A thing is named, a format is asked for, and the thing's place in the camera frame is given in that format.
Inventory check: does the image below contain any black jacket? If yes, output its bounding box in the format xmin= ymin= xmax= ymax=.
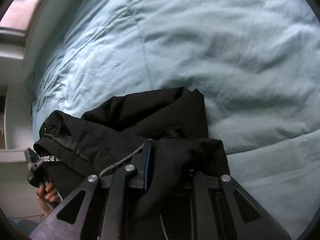
xmin=34 ymin=87 xmax=229 ymax=239

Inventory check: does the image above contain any person's left hand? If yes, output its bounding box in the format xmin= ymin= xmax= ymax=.
xmin=36 ymin=183 xmax=61 ymax=217

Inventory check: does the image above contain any window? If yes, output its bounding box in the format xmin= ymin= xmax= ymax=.
xmin=1 ymin=0 xmax=40 ymax=46

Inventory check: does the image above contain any light blue duvet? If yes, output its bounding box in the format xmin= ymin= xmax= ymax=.
xmin=27 ymin=0 xmax=319 ymax=239

